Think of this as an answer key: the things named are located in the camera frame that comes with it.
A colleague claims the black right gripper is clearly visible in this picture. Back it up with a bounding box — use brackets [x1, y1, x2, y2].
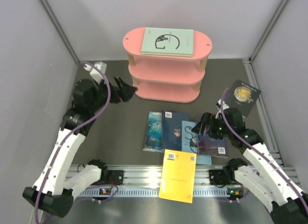
[192, 112, 233, 139]

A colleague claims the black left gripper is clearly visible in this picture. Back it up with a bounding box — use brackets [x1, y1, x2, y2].
[90, 75, 138, 111]

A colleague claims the light blue thin book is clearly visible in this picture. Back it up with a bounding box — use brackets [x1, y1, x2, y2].
[181, 120, 212, 165]

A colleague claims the purple blue cover book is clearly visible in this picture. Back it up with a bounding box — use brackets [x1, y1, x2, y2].
[195, 115, 228, 158]

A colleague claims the dark navy hardcover book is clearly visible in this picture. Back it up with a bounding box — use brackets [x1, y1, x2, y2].
[161, 110, 190, 151]

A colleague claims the teal ocean cover book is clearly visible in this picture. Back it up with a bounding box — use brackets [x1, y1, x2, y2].
[143, 111, 163, 153]

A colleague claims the yellow book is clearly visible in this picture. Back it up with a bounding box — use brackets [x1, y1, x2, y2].
[158, 149, 197, 204]

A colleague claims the grey-green book with black circle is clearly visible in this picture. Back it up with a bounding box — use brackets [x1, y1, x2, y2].
[141, 27, 194, 57]

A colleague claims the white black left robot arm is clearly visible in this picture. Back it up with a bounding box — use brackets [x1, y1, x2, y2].
[23, 77, 138, 218]

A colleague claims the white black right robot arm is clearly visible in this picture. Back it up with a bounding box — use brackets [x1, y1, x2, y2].
[192, 108, 308, 224]

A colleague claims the black book with gold moon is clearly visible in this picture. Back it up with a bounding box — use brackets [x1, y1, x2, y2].
[224, 79, 261, 118]

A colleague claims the pink three-tier shelf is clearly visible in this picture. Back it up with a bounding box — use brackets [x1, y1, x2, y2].
[123, 27, 212, 103]

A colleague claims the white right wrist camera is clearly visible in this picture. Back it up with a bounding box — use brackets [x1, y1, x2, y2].
[215, 99, 230, 119]

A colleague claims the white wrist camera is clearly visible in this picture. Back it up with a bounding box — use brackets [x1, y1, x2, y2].
[83, 62, 107, 83]
[215, 99, 230, 119]

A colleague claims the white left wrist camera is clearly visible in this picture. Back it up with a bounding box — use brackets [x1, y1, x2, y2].
[83, 62, 107, 83]

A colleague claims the aluminium mounting rail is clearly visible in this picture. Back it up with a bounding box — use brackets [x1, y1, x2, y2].
[64, 164, 299, 186]

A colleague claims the perforated grey cable duct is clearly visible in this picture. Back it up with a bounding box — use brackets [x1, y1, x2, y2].
[79, 187, 244, 198]

